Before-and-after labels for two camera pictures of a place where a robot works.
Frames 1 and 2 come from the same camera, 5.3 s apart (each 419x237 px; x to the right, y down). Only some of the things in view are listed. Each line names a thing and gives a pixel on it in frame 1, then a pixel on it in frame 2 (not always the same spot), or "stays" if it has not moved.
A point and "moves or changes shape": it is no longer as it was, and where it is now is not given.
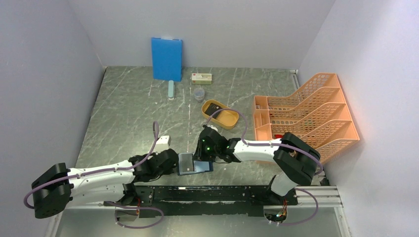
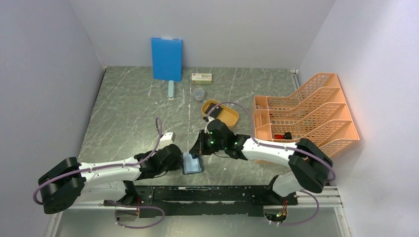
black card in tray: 211,108 stays
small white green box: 201,78 stays
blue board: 167,57 stays
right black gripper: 199,154 → 199,148
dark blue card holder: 198,166 moves or changes shape
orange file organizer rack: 316,113 stays
